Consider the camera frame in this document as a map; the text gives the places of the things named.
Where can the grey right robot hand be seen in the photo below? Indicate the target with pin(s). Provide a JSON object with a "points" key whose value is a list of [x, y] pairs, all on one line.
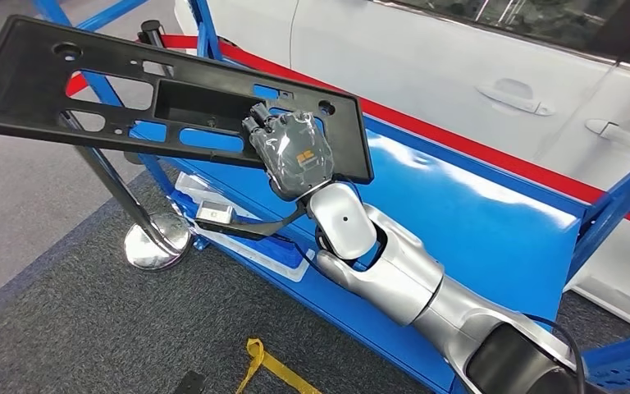
{"points": [[299, 155]]}

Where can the black plastic panel part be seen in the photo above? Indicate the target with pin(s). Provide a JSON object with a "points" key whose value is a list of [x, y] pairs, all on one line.
{"points": [[21, 92]]}

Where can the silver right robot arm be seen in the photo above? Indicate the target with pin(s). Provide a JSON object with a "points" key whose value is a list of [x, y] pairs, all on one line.
{"points": [[402, 283]]}

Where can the blue steel shelf rack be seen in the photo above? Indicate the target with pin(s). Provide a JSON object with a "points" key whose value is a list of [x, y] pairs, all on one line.
{"points": [[456, 228]]}

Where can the black flat robot part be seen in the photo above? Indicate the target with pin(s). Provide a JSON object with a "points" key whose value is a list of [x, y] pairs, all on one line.
{"points": [[190, 383]]}

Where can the white car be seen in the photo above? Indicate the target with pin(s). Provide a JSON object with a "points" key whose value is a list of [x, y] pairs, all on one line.
{"points": [[402, 65]]}

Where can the long red barrier belt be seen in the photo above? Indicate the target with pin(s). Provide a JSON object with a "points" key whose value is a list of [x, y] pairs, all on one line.
{"points": [[456, 147]]}

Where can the chrome stanchion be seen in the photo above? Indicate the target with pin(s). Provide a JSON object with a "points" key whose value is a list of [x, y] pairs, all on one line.
{"points": [[157, 245]]}

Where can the yellow floor tape outline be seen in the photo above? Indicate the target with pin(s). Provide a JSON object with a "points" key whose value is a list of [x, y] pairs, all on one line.
{"points": [[293, 378]]}

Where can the loose yellow tape strip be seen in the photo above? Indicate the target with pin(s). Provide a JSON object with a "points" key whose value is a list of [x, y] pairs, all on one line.
{"points": [[247, 375]]}

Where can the short red barrier belt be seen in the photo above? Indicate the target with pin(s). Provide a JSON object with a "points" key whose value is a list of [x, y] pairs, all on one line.
{"points": [[76, 87]]}

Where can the black right wrist camera bracket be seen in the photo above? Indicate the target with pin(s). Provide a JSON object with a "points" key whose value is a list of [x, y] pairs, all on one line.
{"points": [[255, 229]]}

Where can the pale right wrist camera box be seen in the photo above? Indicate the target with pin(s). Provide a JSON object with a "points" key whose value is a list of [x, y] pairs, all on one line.
{"points": [[214, 212]]}

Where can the black-headed belt stanchion post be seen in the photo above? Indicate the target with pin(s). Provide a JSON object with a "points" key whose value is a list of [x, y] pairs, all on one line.
{"points": [[151, 32]]}

